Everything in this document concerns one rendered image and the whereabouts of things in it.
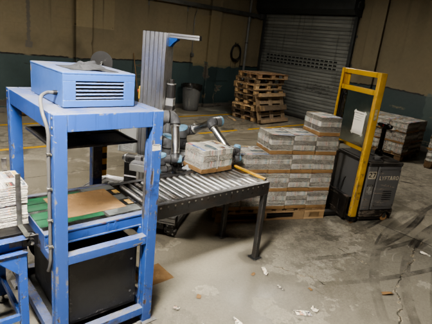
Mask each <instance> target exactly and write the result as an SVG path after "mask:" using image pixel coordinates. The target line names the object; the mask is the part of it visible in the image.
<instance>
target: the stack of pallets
mask: <svg viewBox="0 0 432 324"><path fill-rule="evenodd" d="M244 73H247V74H246V75H245V74H244ZM279 76H282V78H279ZM242 78H244V80H242ZM266 80H267V82H264V81H266ZM275 80H278V84H276V83H275ZM285 80H288V75H283V74H281V73H273V72H269V71H246V70H239V71H238V75H236V80H234V86H235V90H234V91H235V95H234V96H235V101H232V108H231V111H233V115H232V116H234V117H237V116H241V119H243V120H247V119H251V120H250V121H251V122H257V121H256V119H257V115H256V113H257V112H256V105H255V102H256V100H255V94H258V93H274V91H278V92H277V93H283V91H284V90H282V85H284V81H285ZM240 83H241V84H243V85H240ZM272 86H276V88H272ZM240 89H243V90H240ZM240 94H243V95H240ZM240 99H243V100H240ZM238 104H240V105H238ZM237 109H239V110H237ZM238 114H239V115H238Z"/></svg>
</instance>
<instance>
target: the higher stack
mask: <svg viewBox="0 0 432 324"><path fill-rule="evenodd" d="M342 121H343V119H342V118H340V117H339V116H334V115H332V114H329V113H327V112H310V111H307V112H306V116H305V121H304V126H306V127H308V128H310V129H313V130H315V131H318V132H330V133H340V132H341V124H342ZM305 131H307V130H305ZM307 132H309V131H307ZM309 133H311V132H309ZM311 134H313V133H311ZM313 135H315V136H317V141H316V147H315V151H316V152H336V151H337V146H338V141H339V140H338V139H339V138H338V137H337V136H318V135H316V134H313ZM334 159H335V156H334V155H314V159H313V162H312V164H313V167H312V170H332V169H333V166H334ZM331 175H332V174H331V173H311V177H310V182H309V188H323V187H329V186H330V180H331ZM328 194H329V191H327V190H321V191H307V198H306V203H305V204H306V205H315V204H326V201H327V195H328ZM324 211H325V208H304V214H303V219H317V218H323V214H324Z"/></svg>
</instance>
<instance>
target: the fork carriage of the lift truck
mask: <svg viewBox="0 0 432 324"><path fill-rule="evenodd" d="M327 191H328V195H327V201H326V207H327V208H329V209H333V210H334V211H335V212H336V214H337V215H339V216H340V217H341V218H342V217H344V218H345V215H346V212H347V206H348V200H349V197H350V196H349V195H347V194H346V193H344V192H342V191H341V190H340V189H338V188H336V187H335V186H333V185H332V184H330V186H329V190H327Z"/></svg>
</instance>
